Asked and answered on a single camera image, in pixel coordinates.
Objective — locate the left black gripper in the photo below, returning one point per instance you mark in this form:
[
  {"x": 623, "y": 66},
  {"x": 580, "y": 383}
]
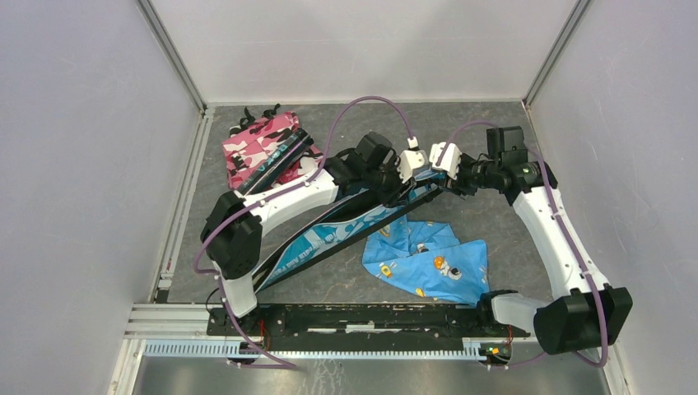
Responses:
[{"x": 400, "y": 188}]

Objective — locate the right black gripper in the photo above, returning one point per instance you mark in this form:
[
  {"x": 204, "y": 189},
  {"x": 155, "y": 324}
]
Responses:
[{"x": 462, "y": 188}]

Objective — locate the blue sport racket bag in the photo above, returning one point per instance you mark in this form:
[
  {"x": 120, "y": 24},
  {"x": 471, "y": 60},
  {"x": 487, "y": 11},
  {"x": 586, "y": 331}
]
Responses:
[{"x": 352, "y": 219}]

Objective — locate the black shuttlecock tube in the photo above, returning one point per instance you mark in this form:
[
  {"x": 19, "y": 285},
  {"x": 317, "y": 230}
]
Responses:
[{"x": 271, "y": 161}]

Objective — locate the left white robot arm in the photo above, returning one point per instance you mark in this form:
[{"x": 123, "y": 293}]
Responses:
[{"x": 235, "y": 228}]

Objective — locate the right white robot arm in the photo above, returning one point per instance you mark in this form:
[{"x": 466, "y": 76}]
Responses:
[{"x": 587, "y": 313}]

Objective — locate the blue astronaut print cloth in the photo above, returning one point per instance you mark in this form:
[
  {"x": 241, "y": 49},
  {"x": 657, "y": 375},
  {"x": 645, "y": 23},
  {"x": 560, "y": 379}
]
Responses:
[{"x": 426, "y": 259}]

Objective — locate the pink camouflage shorts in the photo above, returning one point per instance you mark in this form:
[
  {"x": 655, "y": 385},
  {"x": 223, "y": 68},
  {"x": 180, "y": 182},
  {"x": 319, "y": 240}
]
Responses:
[{"x": 254, "y": 139}]

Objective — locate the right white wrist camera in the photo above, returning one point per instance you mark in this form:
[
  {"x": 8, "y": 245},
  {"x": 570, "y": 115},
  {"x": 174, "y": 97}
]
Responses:
[{"x": 445, "y": 158}]

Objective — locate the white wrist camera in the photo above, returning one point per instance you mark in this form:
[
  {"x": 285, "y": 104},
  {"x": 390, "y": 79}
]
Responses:
[
  {"x": 411, "y": 160},
  {"x": 445, "y": 158}
]

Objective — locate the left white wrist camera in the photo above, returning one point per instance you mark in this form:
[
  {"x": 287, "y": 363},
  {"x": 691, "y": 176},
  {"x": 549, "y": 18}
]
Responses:
[{"x": 411, "y": 160}]

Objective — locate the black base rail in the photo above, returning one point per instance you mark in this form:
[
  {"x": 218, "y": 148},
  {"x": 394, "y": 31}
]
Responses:
[{"x": 369, "y": 329}]

